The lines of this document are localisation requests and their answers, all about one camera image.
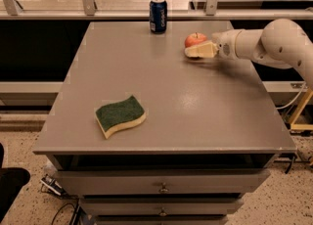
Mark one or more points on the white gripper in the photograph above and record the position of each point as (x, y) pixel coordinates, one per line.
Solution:
(224, 45)

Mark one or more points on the red apple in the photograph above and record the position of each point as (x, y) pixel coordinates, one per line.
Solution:
(194, 39)

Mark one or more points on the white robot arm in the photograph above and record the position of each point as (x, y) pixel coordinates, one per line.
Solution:
(281, 44)

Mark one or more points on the green yellow sponge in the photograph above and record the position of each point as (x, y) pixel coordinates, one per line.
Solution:
(119, 116)

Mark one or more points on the blue soda can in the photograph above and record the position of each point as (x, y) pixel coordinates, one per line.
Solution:
(158, 16)

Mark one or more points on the grey drawer cabinet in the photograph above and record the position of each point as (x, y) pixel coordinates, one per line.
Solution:
(212, 116)

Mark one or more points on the middle drawer with knob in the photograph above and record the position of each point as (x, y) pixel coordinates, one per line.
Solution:
(161, 207)

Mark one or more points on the drawer with knob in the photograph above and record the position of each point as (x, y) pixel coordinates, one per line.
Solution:
(160, 182)
(161, 207)

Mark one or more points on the top drawer with knob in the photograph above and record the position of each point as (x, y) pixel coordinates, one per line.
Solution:
(160, 182)

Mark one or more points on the small device on floor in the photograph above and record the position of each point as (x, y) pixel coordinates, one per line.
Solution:
(52, 185)

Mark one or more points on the black chair seat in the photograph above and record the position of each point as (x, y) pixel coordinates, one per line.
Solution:
(12, 179)

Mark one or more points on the yellow metal frame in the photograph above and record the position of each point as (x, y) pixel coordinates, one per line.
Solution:
(294, 125)

